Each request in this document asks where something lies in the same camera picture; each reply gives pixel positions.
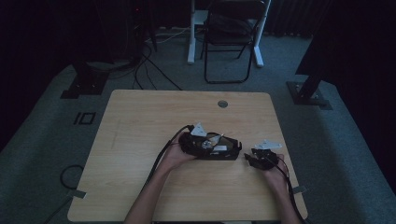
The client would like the person's right hand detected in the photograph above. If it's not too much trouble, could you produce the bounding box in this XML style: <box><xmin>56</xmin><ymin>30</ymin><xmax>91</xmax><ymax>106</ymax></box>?
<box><xmin>262</xmin><ymin>153</ymin><xmax>290</xmax><ymax>191</ymax></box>

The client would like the person's left hand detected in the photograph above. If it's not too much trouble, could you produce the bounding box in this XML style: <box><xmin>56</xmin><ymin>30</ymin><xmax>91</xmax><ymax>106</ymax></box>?
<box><xmin>164</xmin><ymin>138</ymin><xmax>197</xmax><ymax>172</ymax></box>

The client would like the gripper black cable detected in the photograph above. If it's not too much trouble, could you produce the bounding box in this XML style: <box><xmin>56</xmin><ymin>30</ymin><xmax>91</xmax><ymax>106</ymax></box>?
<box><xmin>138</xmin><ymin>124</ymin><xmax>195</xmax><ymax>195</ymax></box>
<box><xmin>269</xmin><ymin>155</ymin><xmax>311</xmax><ymax>224</ymax></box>

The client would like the dark equipment rack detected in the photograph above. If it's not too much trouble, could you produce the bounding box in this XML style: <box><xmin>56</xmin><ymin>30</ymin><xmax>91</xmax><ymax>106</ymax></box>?
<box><xmin>122</xmin><ymin>0</ymin><xmax>158</xmax><ymax>63</ymax></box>

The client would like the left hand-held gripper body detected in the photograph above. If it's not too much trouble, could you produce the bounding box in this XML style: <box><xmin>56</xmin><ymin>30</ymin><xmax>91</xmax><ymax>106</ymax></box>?
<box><xmin>179</xmin><ymin>121</ymin><xmax>208</xmax><ymax>156</ymax></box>

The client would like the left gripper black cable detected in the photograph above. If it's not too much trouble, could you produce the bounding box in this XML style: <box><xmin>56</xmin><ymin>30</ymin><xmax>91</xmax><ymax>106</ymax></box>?
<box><xmin>138</xmin><ymin>124</ymin><xmax>195</xmax><ymax>195</ymax></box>

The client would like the black stand base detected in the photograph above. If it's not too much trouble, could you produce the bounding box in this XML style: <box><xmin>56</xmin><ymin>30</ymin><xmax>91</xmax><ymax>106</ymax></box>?
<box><xmin>286</xmin><ymin>73</ymin><xmax>333</xmax><ymax>111</ymax></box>
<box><xmin>60</xmin><ymin>62</ymin><xmax>108</xmax><ymax>100</ymax></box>

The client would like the black pencil case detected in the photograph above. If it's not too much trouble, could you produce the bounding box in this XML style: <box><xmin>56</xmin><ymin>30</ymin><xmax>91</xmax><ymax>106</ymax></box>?
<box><xmin>178</xmin><ymin>132</ymin><xmax>244</xmax><ymax>161</ymax></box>

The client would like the dark curtain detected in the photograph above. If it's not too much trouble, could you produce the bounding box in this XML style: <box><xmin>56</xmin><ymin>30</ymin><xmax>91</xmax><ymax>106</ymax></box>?
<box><xmin>268</xmin><ymin>0</ymin><xmax>331</xmax><ymax>39</ymax></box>

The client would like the black floor cable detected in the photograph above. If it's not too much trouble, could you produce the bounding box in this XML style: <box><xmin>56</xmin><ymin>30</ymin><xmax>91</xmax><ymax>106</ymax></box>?
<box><xmin>133</xmin><ymin>43</ymin><xmax>183</xmax><ymax>91</ymax></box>

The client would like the white desk frame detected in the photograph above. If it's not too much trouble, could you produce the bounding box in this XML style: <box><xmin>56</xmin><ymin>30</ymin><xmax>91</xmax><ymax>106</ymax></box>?
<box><xmin>187</xmin><ymin>0</ymin><xmax>273</xmax><ymax>68</ymax></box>

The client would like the black folding chair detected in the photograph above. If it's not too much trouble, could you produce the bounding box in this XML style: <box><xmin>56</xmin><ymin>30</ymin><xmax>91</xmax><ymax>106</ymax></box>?
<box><xmin>202</xmin><ymin>0</ymin><xmax>266</xmax><ymax>85</ymax></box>

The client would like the grey tape strip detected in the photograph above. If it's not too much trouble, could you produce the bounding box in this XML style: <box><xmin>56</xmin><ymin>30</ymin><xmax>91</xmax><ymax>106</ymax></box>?
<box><xmin>65</xmin><ymin>189</ymin><xmax>88</xmax><ymax>200</ymax></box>
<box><xmin>290</xmin><ymin>185</ymin><xmax>308</xmax><ymax>195</ymax></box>

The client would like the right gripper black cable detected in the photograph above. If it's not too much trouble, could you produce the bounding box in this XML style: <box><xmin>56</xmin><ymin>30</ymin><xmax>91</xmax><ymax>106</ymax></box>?
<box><xmin>269</xmin><ymin>155</ymin><xmax>311</xmax><ymax>224</ymax></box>

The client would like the white floor cable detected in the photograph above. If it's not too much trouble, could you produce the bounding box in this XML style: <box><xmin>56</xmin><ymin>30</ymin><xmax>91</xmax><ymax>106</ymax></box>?
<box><xmin>145</xmin><ymin>27</ymin><xmax>191</xmax><ymax>45</ymax></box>

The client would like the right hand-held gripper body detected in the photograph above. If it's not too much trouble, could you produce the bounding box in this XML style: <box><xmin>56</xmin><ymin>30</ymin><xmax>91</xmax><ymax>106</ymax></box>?
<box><xmin>250</xmin><ymin>139</ymin><xmax>283</xmax><ymax>171</ymax></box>

